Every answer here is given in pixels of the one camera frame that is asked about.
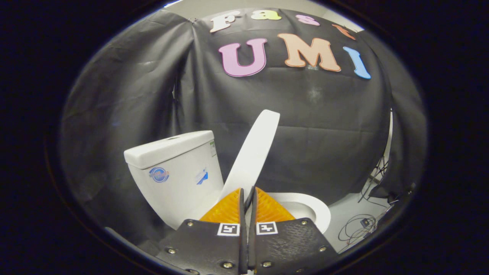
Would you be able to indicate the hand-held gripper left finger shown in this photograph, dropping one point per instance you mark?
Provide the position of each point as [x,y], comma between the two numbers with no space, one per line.
[214,248]

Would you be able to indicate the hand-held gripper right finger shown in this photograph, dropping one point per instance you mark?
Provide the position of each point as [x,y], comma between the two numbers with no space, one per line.
[286,248]

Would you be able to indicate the white toilet lid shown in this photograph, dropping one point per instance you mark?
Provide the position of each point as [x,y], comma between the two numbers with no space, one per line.
[254,152]

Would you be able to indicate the white toilet bowl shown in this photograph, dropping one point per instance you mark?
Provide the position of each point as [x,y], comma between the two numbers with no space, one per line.
[300,210]

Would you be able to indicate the white toilet seat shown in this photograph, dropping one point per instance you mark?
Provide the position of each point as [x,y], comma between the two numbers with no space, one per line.
[319,214]

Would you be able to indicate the white toilet tank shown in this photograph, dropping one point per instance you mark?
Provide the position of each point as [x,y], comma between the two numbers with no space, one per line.
[175,179]

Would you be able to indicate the black power adapter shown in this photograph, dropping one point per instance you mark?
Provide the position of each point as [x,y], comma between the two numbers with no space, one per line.
[365,222]

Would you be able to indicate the black backdrop cloth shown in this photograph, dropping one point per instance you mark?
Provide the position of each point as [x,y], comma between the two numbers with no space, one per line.
[324,126]

